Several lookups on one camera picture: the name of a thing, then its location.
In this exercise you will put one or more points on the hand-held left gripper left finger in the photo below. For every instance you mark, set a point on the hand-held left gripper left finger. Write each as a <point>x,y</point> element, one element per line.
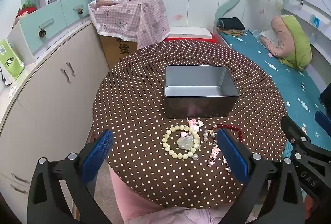
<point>97,154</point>

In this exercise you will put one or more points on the pink pillow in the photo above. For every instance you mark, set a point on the pink pillow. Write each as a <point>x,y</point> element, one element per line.
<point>278,32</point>

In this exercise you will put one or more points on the pinecone drawer knob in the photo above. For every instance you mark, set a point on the pinecone drawer knob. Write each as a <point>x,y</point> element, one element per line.
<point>42,33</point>
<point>80,11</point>

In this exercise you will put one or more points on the red cloth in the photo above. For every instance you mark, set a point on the red cloth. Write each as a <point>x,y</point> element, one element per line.
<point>27,11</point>

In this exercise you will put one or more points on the silver metal tin box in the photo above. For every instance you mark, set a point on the silver metal tin box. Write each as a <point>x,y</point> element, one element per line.
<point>199,106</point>

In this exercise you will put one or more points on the folded brown clothes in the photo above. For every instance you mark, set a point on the folded brown clothes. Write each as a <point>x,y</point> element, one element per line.
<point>230,32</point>

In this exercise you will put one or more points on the white flat board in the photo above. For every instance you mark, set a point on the white flat board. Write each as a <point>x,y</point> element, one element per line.
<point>190,32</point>

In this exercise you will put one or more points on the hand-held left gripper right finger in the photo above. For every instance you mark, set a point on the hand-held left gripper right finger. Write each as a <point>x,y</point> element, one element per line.
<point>232,154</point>

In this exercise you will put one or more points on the cardboard box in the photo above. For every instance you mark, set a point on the cardboard box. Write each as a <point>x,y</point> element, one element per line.
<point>119,51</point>

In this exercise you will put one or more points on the green packaging bag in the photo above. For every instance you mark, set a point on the green packaging bag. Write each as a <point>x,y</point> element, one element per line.
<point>10,58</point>

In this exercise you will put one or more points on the dark cloth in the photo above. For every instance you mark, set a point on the dark cloth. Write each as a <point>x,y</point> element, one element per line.
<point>326,96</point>

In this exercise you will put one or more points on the small pink cartoon charm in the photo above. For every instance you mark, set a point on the small pink cartoon charm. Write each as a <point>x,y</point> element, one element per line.
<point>192,122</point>

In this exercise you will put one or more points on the green pillow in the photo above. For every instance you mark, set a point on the green pillow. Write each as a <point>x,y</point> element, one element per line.
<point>298,43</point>

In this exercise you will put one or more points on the pink checked cloth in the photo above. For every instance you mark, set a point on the pink checked cloth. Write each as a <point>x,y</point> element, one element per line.
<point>129,14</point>

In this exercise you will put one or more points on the small blue box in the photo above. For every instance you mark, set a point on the small blue box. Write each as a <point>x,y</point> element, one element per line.
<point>315,21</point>

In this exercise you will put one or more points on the mint green drawer unit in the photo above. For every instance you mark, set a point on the mint green drawer unit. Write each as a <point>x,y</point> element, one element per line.
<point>51,17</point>

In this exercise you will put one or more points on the white low cabinet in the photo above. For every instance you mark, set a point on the white low cabinet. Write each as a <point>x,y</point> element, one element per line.
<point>46,100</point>

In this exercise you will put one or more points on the teal printed bed sheet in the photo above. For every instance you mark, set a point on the teal printed bed sheet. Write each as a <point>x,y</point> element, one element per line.
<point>284,79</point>

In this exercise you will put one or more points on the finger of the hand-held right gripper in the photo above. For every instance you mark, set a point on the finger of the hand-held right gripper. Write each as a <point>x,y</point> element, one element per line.
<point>323,120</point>
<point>293,129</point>

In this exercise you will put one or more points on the pale green jade pendant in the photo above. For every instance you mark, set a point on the pale green jade pendant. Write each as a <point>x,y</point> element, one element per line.
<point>185,142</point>

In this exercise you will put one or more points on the folded black clothes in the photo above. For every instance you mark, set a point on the folded black clothes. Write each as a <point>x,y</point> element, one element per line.
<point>231,23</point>

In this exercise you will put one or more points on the red mat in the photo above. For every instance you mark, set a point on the red mat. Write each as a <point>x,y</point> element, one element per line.
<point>214,39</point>

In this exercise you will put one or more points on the person's pink trousers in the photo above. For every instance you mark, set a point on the person's pink trousers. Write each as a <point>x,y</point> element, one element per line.
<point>144,203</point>

